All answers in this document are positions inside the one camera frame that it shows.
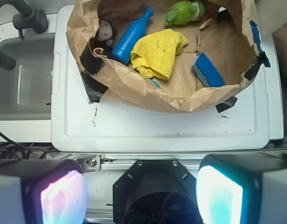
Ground yellow microfibre cloth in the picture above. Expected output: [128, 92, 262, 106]
[131, 28, 189, 80]

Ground brown paper bag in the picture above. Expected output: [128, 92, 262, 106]
[66, 0, 266, 113]

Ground grey toy sink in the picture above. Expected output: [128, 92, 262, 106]
[0, 14, 57, 142]

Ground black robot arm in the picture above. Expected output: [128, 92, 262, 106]
[0, 153, 287, 224]

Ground white and brown plush toy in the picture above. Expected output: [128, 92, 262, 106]
[97, 20, 117, 48]

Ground dark grey faucet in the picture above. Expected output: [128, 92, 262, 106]
[0, 0, 49, 70]

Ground aluminium frame rail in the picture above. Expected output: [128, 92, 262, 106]
[69, 152, 206, 173]

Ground blue sponge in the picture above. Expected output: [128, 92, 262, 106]
[192, 53, 225, 87]

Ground blue plastic bottle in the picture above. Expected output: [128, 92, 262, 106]
[111, 7, 154, 65]

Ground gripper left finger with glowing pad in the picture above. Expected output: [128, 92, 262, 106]
[0, 159, 88, 224]

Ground green plush toy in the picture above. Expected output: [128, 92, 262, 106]
[165, 0, 205, 26]

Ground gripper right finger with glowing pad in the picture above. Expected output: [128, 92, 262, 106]
[196, 153, 287, 224]

